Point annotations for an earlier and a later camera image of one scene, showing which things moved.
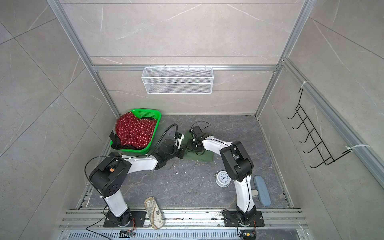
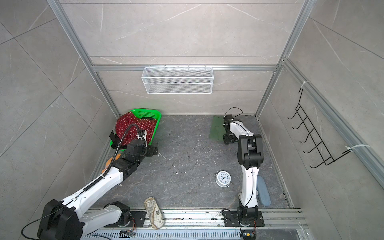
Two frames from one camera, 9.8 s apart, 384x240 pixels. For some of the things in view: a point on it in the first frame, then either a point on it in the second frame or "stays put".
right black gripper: (190, 145) -> (228, 140)
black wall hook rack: (324, 155) stays put
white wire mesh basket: (177, 80) stays put
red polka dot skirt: (133, 132) stays put
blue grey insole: (263, 193) stays put
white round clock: (222, 179) stays put
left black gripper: (182, 153) -> (151, 152)
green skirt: (207, 156) -> (217, 130)
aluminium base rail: (286, 224) stays put
